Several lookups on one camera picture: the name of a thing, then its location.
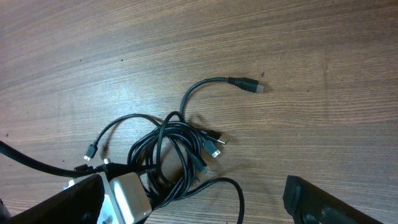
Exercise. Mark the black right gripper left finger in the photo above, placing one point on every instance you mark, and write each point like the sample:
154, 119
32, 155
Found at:
80, 203

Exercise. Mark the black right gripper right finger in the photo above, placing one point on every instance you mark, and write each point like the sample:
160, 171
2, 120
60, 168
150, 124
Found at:
307, 203

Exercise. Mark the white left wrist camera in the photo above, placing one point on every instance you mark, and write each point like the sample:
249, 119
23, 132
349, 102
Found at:
125, 200

